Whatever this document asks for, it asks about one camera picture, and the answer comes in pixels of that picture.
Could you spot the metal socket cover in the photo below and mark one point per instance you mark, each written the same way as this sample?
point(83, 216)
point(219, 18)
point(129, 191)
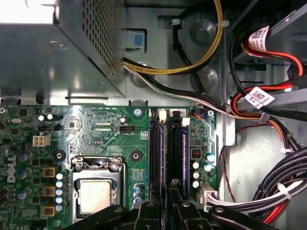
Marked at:
point(96, 176)

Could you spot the black PC case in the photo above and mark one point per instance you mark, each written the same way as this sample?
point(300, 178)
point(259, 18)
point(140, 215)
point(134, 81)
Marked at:
point(251, 155)

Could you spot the silver CPU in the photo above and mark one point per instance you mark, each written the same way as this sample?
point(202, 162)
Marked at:
point(96, 196)

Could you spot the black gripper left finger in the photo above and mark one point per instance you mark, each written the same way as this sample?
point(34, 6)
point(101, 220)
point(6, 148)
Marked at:
point(146, 215)

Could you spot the green motherboard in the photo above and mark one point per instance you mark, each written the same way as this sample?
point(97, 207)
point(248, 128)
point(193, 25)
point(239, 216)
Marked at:
point(100, 143)

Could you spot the white barcode label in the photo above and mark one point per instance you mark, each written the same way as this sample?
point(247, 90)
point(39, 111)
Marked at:
point(259, 98)
point(259, 38)

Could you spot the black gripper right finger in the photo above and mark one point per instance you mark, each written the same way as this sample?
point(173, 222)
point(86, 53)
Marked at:
point(189, 215)

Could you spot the RAM slot white latches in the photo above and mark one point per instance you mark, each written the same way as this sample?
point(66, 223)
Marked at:
point(185, 121)
point(162, 116)

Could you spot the installed RAM stick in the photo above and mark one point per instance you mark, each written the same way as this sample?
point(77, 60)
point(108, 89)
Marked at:
point(185, 155)

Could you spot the blue release tab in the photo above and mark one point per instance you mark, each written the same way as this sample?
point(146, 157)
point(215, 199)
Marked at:
point(139, 40)

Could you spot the white power connector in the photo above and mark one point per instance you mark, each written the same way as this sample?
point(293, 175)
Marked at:
point(206, 194)

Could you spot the RAM slot black latches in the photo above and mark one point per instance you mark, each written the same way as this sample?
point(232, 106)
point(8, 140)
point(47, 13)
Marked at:
point(176, 148)

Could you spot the metal locking lever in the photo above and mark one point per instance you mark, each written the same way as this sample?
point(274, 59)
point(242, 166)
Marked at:
point(124, 187)

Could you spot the metal drive cage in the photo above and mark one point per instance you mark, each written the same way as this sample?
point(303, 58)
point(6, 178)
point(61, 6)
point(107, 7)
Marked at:
point(287, 28)

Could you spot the grey power supply unit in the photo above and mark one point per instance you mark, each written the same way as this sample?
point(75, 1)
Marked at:
point(48, 60)

